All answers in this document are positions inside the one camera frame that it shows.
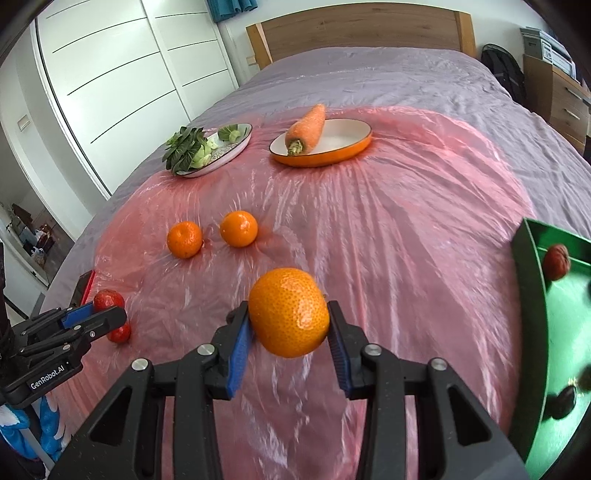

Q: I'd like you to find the small red apple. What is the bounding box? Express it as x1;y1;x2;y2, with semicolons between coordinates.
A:
92;289;125;312

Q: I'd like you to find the dark plum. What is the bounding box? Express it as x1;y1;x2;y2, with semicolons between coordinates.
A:
545;385;577;420

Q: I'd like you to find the large orange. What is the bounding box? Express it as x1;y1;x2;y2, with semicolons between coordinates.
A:
247;268;329;358

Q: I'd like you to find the green tray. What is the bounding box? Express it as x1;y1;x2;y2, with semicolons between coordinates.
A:
509;218;590;479

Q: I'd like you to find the wrinkled red apple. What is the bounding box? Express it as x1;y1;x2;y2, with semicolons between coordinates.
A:
542;244;571;281

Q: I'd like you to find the red tray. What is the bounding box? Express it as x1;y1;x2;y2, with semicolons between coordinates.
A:
69;270;95;308

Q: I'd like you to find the small red tomato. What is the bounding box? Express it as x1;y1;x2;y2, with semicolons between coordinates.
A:
107;322;131;344

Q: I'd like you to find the small mandarin left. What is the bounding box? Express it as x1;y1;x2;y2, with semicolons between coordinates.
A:
166;221;202;259

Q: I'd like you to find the small mandarin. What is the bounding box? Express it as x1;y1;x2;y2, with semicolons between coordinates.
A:
219;210;259;248
166;221;202;259

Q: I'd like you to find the green leafy vegetable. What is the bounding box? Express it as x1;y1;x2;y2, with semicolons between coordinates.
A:
161;124;246;175

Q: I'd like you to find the pink plastic sheet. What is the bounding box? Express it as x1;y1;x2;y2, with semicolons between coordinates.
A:
55;107;532;479

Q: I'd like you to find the white plate with greens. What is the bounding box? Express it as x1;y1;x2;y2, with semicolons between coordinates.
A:
172;122;254;179

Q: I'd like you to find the white wardrobe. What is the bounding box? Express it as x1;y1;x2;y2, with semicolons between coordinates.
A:
35;0;238;196

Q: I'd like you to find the carrot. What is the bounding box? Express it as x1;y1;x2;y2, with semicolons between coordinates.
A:
284;104;325;156

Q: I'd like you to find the orange oval dish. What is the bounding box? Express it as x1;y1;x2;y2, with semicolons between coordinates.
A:
269;119;373;168

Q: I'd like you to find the teal curtain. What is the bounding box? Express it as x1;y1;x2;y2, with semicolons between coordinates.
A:
207;0;257;23

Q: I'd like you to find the purple bed cover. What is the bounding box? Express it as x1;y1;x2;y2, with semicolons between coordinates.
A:
45;48;590;308

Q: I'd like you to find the wooden drawer cabinet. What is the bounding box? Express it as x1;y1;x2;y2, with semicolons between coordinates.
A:
523;55;590;155

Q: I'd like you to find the black backpack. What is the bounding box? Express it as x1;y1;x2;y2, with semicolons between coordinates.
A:
481;44;527;106

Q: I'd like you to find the white printer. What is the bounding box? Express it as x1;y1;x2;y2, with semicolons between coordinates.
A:
520;27;577;79

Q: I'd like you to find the wooden headboard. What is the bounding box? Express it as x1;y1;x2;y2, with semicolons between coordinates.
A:
246;2;477;69

